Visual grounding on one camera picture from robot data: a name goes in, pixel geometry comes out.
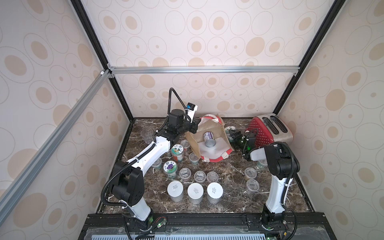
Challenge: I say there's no wide jar dark lid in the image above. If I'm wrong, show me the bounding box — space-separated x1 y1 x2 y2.
207 182 224 204

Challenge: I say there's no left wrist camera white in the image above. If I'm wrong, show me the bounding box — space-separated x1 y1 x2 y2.
186 103 198 122

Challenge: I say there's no seed jar green label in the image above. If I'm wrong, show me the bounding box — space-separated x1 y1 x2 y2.
189 153 200 165

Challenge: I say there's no wide jar pineapple lid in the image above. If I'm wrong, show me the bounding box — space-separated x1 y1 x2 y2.
171 144 185 162

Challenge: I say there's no aluminium rail left wall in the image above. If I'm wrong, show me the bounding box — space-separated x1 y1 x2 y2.
1 69 111 225

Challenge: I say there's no horizontal aluminium rail back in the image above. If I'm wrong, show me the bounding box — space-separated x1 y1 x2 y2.
110 66 300 75

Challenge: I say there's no wide jar white bottom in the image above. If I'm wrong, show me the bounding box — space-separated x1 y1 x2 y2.
187 183 204 205

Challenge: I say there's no seed jar orange label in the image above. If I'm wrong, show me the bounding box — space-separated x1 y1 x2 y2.
194 171 207 184

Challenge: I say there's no wide jar purple flower label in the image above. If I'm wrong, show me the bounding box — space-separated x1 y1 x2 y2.
163 161 178 179

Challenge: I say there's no clear plastic cup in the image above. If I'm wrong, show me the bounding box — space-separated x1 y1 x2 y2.
141 129 154 145

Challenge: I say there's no seed jar yellow label back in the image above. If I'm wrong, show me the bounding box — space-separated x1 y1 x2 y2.
257 160 268 169

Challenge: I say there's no red burlap canvas bag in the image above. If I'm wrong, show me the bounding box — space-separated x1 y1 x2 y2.
185 115 233 163

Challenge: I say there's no small jar red label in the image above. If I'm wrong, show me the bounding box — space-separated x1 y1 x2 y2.
179 168 192 182

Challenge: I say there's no seed jar red label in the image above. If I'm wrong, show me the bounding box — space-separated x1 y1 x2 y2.
244 167 257 181

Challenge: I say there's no red silver toaster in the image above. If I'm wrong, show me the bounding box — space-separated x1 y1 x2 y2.
247 114 294 148

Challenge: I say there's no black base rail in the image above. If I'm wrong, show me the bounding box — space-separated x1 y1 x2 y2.
79 212 336 240

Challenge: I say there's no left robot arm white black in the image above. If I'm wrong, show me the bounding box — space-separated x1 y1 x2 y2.
101 88 201 222

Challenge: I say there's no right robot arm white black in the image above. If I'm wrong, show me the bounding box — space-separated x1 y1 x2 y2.
229 129 300 228

